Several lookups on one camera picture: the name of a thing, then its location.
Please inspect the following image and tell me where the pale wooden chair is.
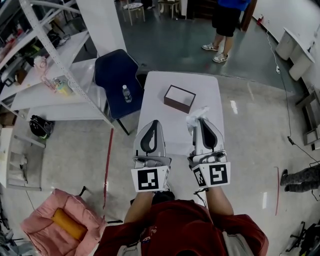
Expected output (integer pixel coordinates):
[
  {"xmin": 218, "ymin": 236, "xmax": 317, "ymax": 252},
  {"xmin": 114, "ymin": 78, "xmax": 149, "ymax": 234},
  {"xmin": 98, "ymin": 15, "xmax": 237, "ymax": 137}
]
[
  {"xmin": 157, "ymin": 0, "xmax": 181, "ymax": 20},
  {"xmin": 121, "ymin": 0, "xmax": 146, "ymax": 26}
]

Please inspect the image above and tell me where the brown cardboard box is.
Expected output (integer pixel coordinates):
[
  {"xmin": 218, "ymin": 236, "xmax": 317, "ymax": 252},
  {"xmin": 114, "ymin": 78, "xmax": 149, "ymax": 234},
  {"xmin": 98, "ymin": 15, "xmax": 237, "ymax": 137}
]
[{"xmin": 0, "ymin": 112, "xmax": 17, "ymax": 127}]

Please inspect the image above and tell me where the black cable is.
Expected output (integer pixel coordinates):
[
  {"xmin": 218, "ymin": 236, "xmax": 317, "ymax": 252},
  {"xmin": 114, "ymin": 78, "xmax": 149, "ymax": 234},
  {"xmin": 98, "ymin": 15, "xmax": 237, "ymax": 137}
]
[{"xmin": 277, "ymin": 71, "xmax": 320, "ymax": 166}]

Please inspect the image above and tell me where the grey metal frame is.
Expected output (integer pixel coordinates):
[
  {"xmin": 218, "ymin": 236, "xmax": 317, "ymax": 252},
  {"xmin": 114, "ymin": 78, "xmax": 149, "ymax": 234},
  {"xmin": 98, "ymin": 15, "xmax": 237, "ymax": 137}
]
[{"xmin": 295, "ymin": 86, "xmax": 320, "ymax": 147}]

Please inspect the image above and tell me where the person's right forearm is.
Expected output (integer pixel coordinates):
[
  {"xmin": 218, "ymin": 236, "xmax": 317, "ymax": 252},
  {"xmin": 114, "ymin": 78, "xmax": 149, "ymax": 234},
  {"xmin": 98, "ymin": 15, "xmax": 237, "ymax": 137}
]
[{"xmin": 204, "ymin": 185, "xmax": 235, "ymax": 217}]

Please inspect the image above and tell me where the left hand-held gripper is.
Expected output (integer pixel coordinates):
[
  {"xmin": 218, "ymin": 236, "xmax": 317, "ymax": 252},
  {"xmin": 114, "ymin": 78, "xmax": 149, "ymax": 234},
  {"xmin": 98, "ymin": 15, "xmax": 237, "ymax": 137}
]
[{"xmin": 130, "ymin": 119, "xmax": 173, "ymax": 193}]

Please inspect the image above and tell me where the clear plastic water bottle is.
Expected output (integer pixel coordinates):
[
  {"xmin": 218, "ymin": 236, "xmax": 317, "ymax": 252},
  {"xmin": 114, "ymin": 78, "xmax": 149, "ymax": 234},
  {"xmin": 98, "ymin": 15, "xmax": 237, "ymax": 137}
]
[{"xmin": 121, "ymin": 84, "xmax": 133, "ymax": 104}]

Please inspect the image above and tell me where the white metal shelf rack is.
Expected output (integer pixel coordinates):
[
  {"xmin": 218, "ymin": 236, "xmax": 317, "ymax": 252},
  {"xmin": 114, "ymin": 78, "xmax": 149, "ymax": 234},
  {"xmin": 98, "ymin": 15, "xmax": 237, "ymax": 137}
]
[{"xmin": 0, "ymin": 0, "xmax": 116, "ymax": 131}]

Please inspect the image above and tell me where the person's left forearm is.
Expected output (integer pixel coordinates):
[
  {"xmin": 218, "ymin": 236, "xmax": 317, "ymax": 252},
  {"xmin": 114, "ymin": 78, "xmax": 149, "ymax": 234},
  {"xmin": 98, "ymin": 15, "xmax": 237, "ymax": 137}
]
[{"xmin": 123, "ymin": 191, "xmax": 155, "ymax": 224}]

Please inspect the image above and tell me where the white paper item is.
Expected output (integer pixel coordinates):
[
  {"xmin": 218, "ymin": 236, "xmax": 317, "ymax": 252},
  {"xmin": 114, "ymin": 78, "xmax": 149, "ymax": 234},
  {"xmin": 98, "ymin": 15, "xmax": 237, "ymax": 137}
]
[{"xmin": 185, "ymin": 105, "xmax": 210, "ymax": 137}]

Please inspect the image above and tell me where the person's red shirt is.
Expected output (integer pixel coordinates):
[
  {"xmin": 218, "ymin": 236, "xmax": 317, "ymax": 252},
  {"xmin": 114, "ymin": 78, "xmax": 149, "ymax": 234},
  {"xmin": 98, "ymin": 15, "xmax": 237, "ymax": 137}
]
[{"xmin": 93, "ymin": 199, "xmax": 270, "ymax": 256}]

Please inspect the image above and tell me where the black stand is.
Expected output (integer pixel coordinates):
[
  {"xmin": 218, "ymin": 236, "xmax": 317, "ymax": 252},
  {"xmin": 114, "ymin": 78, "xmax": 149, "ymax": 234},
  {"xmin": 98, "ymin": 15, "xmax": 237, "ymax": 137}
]
[{"xmin": 285, "ymin": 220, "xmax": 320, "ymax": 256}]

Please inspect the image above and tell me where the black bag with green trim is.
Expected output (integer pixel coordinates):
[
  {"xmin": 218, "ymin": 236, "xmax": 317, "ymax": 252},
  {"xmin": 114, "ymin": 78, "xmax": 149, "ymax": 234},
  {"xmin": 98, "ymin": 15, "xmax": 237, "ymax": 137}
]
[{"xmin": 29, "ymin": 114, "xmax": 55, "ymax": 140}]

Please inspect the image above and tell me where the white curved cabinet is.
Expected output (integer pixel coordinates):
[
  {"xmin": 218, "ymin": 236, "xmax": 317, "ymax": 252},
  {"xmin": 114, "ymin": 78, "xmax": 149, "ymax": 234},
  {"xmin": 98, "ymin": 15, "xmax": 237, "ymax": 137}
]
[{"xmin": 275, "ymin": 26, "xmax": 317, "ymax": 82}]

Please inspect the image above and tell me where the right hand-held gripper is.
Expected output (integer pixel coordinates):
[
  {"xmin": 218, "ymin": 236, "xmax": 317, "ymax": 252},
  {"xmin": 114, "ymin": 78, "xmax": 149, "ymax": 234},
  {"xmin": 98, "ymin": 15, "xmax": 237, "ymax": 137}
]
[{"xmin": 187, "ymin": 118, "xmax": 231, "ymax": 189}]

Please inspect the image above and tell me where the pink padded cushion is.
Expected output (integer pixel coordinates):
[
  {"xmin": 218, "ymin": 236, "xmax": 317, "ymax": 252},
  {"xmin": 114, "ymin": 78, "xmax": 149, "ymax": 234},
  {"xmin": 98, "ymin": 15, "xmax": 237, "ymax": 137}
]
[{"xmin": 20, "ymin": 188, "xmax": 108, "ymax": 256}]

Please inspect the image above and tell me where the dark blue chair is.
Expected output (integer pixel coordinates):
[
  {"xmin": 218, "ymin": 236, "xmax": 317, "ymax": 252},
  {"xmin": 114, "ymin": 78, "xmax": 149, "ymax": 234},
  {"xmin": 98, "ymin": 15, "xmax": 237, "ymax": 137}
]
[{"xmin": 93, "ymin": 48, "xmax": 146, "ymax": 136}]

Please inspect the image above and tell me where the yellow green cup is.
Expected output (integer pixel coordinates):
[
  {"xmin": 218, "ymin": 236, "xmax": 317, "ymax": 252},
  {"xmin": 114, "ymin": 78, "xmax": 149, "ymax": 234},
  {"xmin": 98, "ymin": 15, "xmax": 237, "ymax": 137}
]
[{"xmin": 50, "ymin": 77, "xmax": 74, "ymax": 96}]

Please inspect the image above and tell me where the orange bolster pillow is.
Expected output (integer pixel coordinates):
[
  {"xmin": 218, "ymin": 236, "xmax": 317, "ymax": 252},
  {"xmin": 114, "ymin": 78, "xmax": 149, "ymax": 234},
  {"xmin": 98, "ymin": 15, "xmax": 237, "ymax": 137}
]
[{"xmin": 51, "ymin": 208, "xmax": 88, "ymax": 241}]

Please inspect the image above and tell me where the brown box with white inside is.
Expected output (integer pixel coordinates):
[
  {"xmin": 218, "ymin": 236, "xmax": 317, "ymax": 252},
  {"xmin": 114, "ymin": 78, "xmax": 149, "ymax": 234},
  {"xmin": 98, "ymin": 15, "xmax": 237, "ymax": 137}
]
[{"xmin": 163, "ymin": 84, "xmax": 197, "ymax": 115}]

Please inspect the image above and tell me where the white cable with power strip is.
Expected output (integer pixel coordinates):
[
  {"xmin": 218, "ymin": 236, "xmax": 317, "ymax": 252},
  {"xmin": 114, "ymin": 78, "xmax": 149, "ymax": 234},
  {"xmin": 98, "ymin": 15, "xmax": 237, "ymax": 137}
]
[{"xmin": 264, "ymin": 27, "xmax": 281, "ymax": 74}]

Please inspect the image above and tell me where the white low shelf unit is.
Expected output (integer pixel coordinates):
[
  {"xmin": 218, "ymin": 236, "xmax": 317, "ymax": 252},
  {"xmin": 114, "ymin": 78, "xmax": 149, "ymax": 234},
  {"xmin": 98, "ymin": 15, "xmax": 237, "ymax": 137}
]
[{"xmin": 0, "ymin": 126, "xmax": 46, "ymax": 192}]

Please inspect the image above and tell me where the red floor strip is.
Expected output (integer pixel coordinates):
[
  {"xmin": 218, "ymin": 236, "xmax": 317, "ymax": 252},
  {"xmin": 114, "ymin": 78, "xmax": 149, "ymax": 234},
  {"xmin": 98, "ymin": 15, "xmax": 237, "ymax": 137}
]
[
  {"xmin": 102, "ymin": 128, "xmax": 115, "ymax": 210},
  {"xmin": 273, "ymin": 166, "xmax": 281, "ymax": 217}
]

